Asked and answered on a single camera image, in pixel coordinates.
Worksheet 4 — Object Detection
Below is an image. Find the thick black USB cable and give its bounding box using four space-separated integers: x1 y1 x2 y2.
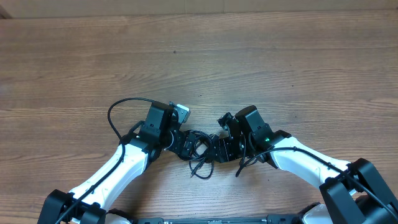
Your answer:
183 129 218 162

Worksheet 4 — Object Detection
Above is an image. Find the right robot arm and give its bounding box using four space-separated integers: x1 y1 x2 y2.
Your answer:
207 105 397 223

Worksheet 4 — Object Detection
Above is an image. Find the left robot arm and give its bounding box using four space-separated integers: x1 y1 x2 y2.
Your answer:
38 100 190 223

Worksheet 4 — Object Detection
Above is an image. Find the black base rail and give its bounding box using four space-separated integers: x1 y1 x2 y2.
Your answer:
133 214 303 224

